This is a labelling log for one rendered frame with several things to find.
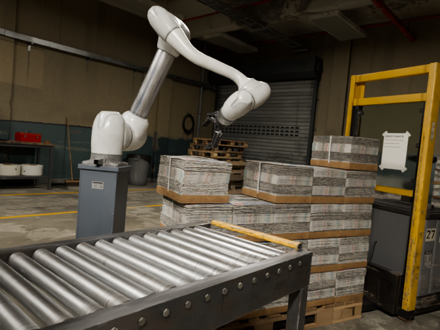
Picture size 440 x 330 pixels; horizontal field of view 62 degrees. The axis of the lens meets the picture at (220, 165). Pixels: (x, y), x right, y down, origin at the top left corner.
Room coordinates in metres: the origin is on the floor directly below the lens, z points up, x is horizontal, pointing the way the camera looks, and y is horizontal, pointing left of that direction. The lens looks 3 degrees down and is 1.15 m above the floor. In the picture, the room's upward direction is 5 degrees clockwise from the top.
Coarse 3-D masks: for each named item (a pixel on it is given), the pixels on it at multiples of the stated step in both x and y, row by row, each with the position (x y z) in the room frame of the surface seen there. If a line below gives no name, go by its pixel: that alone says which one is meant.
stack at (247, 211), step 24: (168, 216) 2.09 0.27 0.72; (192, 216) 1.90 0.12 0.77; (216, 216) 1.97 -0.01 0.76; (240, 216) 2.06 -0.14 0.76; (264, 216) 2.14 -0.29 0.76; (288, 216) 2.22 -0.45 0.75; (312, 216) 2.32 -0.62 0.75; (336, 216) 2.42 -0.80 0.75; (312, 240) 2.33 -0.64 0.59; (336, 240) 2.42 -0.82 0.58; (312, 264) 2.33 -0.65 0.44; (312, 288) 2.34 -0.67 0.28; (312, 312) 2.35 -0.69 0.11
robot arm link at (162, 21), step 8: (152, 8) 1.82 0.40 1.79; (160, 8) 1.81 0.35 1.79; (152, 16) 1.80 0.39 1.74; (160, 16) 1.78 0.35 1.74; (168, 16) 1.79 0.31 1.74; (152, 24) 1.81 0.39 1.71; (160, 24) 1.78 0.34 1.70; (168, 24) 1.77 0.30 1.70; (176, 24) 1.79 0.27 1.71; (160, 32) 1.79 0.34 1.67; (168, 32) 1.77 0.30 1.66
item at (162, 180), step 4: (160, 156) 2.18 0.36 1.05; (164, 156) 2.13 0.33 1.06; (168, 156) 2.07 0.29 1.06; (180, 156) 2.16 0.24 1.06; (184, 156) 2.21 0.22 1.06; (160, 160) 2.17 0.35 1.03; (164, 160) 2.12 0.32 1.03; (168, 160) 2.07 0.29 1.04; (160, 164) 2.17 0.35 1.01; (164, 164) 2.12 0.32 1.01; (168, 164) 2.07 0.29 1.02; (160, 168) 2.17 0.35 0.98; (164, 168) 2.12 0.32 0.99; (160, 172) 2.15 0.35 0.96; (164, 172) 2.10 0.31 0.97; (160, 176) 2.14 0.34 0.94; (164, 176) 2.08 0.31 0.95; (160, 180) 2.14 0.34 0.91; (164, 180) 2.08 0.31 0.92; (160, 184) 2.13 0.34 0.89; (164, 184) 2.07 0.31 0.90
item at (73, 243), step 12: (156, 228) 1.44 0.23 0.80; (168, 228) 1.45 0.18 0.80; (180, 228) 1.48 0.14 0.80; (192, 228) 1.53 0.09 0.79; (72, 240) 1.17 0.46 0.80; (84, 240) 1.18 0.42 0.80; (96, 240) 1.20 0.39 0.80; (108, 240) 1.23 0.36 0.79; (0, 252) 1.00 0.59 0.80; (12, 252) 1.01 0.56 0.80; (24, 252) 1.03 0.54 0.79
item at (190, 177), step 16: (176, 160) 1.98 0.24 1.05; (192, 160) 1.88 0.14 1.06; (208, 160) 1.98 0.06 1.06; (176, 176) 1.94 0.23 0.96; (192, 176) 1.90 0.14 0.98; (208, 176) 1.94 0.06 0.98; (224, 176) 1.99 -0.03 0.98; (176, 192) 1.93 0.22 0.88; (192, 192) 1.90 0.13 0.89; (208, 192) 1.95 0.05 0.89; (224, 192) 1.99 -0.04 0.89
